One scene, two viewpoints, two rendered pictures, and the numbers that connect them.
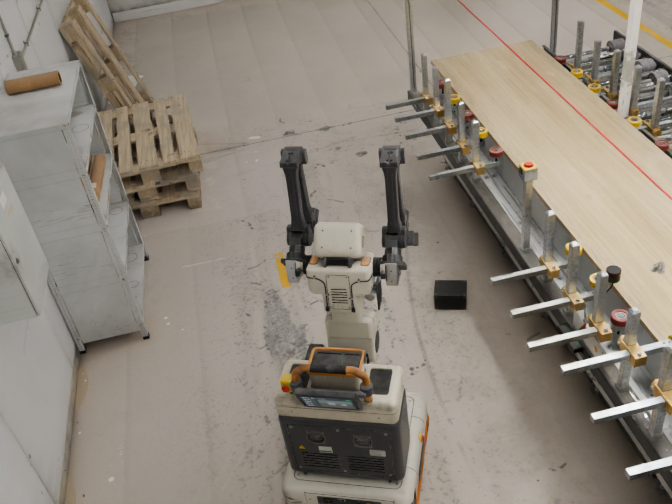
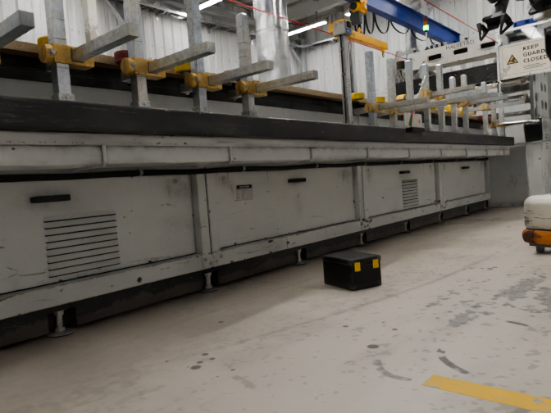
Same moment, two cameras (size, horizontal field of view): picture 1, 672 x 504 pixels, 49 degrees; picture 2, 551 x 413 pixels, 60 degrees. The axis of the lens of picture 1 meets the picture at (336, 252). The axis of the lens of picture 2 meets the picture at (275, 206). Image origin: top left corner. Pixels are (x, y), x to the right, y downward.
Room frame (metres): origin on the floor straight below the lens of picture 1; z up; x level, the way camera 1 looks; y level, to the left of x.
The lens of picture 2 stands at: (5.03, 0.55, 0.44)
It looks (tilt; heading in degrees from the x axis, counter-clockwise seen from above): 3 degrees down; 227
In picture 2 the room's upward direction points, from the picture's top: 4 degrees counter-clockwise
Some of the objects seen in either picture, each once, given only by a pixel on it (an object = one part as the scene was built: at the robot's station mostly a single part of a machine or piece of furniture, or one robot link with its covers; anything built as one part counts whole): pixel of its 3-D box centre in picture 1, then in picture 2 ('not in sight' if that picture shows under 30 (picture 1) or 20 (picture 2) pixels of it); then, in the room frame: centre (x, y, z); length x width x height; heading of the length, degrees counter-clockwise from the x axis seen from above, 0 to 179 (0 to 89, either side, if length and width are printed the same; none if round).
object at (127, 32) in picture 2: (426, 113); (88, 51); (4.48, -0.74, 0.83); 0.43 x 0.03 x 0.04; 96
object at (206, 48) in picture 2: (437, 130); (164, 64); (4.23, -0.77, 0.83); 0.43 x 0.03 x 0.04; 96
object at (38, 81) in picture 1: (33, 82); not in sight; (4.13, 1.56, 1.59); 0.30 x 0.08 x 0.08; 96
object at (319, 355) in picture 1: (336, 369); not in sight; (2.23, 0.07, 0.87); 0.23 x 0.15 x 0.11; 73
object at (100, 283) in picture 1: (80, 209); not in sight; (4.02, 1.54, 0.78); 0.90 x 0.45 x 1.55; 6
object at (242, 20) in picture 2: (475, 156); (246, 75); (3.78, -0.90, 0.86); 0.04 x 0.04 x 0.48; 6
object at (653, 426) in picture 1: (663, 392); (440, 98); (1.79, -1.13, 0.94); 0.04 x 0.04 x 0.48; 6
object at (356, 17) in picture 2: not in sight; (359, 18); (-1.48, -4.13, 2.95); 0.34 x 0.26 x 0.49; 6
